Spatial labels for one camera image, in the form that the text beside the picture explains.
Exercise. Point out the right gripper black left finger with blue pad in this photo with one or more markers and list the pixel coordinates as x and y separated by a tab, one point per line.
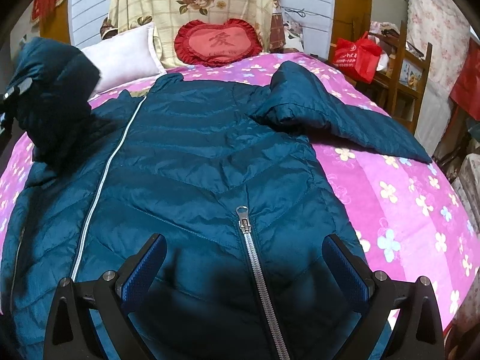
70	330

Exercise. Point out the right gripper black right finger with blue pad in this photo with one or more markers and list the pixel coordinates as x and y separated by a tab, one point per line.
417	333

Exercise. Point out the teal quilted down jacket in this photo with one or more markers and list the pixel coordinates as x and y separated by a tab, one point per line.
224	171

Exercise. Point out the pink floral bed sheet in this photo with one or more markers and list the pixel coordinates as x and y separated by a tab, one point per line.
406	215

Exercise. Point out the red Chinese knot hanging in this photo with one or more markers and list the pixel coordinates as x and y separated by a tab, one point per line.
43	9

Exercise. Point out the white pillow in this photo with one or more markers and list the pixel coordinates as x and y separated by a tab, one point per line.
126	57

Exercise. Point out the cream floral rose quilt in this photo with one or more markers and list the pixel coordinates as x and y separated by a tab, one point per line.
169	15

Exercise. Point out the wooden shelf rack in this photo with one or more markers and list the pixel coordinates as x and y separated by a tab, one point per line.
399	90

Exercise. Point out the red heart-shaped cushion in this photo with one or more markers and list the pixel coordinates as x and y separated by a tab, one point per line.
216	45

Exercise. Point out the red shopping bag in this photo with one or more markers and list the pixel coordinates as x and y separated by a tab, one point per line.
357	59

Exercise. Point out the pink floral curtain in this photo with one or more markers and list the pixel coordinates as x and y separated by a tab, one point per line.
441	24

